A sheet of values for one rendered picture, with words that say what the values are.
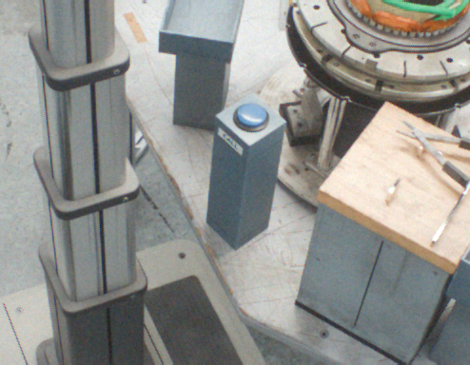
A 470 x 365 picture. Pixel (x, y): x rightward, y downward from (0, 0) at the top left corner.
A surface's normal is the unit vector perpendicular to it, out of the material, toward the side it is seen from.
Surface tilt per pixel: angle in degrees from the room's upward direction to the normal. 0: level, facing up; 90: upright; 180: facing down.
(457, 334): 90
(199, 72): 90
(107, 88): 90
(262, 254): 0
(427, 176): 0
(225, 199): 90
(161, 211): 0
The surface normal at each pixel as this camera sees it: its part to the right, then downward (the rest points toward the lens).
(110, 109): 0.42, 0.74
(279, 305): 0.07, -0.61
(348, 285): -0.54, 0.64
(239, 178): -0.74, 0.50
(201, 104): -0.15, 0.77
